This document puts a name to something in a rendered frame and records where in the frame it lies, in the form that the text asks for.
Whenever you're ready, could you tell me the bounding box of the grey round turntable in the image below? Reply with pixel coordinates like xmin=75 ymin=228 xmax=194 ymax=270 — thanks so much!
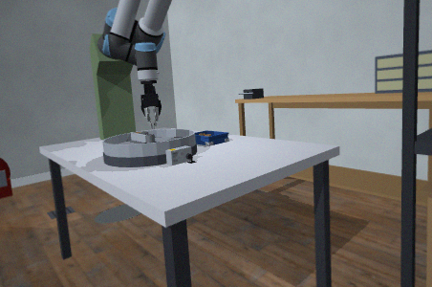
xmin=102 ymin=129 xmax=197 ymax=167

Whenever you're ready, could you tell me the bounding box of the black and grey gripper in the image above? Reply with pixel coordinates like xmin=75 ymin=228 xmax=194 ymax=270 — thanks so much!
xmin=140 ymin=80 xmax=162 ymax=129

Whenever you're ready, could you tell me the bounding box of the blue crate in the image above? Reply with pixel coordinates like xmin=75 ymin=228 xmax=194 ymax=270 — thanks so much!
xmin=195 ymin=130 xmax=229 ymax=146

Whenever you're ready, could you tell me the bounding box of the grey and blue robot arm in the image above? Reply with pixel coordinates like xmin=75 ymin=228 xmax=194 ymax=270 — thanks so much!
xmin=97 ymin=0 xmax=172 ymax=81

